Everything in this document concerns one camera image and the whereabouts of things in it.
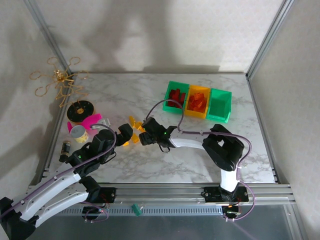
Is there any green bin with notched rim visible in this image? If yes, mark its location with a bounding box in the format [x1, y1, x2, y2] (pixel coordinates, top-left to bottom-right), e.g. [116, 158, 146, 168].
[162, 80, 190, 115]

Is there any small white yellow can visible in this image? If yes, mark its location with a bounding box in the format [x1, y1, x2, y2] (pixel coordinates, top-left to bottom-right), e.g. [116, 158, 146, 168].
[69, 124, 90, 144]

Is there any pink plastic cup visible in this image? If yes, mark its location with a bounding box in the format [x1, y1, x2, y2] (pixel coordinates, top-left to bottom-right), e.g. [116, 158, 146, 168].
[83, 113, 103, 131]

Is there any yellow plastic bin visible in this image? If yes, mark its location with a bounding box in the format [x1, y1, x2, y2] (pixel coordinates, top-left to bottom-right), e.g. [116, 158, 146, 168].
[184, 84, 212, 120]

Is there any small dark bottle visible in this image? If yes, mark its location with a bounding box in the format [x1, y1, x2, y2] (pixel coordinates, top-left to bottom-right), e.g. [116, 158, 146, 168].
[59, 139, 72, 163]

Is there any black round disc gold centre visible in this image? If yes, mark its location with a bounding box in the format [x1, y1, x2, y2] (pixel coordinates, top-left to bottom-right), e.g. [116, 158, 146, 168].
[66, 99, 95, 123]

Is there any black left controller box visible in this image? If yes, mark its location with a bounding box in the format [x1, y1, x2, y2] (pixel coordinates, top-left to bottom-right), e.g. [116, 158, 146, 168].
[82, 206, 100, 218]

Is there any black controller box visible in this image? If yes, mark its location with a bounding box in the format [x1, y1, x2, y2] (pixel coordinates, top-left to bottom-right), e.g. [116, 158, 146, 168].
[222, 204, 241, 218]
[82, 206, 100, 218]

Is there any green plastic bin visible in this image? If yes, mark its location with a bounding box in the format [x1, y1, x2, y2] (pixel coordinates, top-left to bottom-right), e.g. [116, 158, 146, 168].
[206, 88, 233, 124]

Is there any green connector block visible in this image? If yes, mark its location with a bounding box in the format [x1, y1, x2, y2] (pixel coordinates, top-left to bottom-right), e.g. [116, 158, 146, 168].
[131, 203, 143, 217]

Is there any black right controller box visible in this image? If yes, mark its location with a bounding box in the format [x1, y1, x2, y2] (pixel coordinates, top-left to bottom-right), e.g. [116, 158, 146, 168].
[222, 204, 241, 218]

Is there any left aluminium side rail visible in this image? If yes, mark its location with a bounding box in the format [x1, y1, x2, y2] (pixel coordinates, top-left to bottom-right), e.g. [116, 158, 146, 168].
[37, 72, 76, 186]

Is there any aluminium side rail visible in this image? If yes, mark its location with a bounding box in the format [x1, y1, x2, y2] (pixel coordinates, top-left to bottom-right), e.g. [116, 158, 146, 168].
[37, 72, 76, 186]
[246, 73, 288, 185]

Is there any aluminium front rail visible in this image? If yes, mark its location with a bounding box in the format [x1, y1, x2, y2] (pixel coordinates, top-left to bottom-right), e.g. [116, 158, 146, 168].
[27, 183, 297, 208]

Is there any grey slotted cable duct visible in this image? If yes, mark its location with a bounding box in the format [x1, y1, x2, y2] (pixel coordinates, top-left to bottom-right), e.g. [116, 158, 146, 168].
[57, 206, 225, 216]

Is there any gold wire stand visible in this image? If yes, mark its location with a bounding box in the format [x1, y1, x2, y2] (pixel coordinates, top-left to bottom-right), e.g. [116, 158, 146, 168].
[29, 56, 90, 108]

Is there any right aluminium side rail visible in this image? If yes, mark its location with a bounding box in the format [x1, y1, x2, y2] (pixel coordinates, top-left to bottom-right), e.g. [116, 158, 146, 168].
[246, 73, 288, 185]

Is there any left aluminium corner post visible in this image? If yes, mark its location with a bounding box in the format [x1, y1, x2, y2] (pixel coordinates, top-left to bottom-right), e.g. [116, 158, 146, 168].
[23, 0, 73, 76]

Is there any aluminium corner post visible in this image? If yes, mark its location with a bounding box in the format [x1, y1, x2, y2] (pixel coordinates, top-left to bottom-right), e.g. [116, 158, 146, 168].
[246, 0, 292, 80]
[23, 0, 73, 76]

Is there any right aluminium corner post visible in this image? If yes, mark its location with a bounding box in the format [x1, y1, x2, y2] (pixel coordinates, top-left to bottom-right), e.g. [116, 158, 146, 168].
[246, 0, 292, 80]

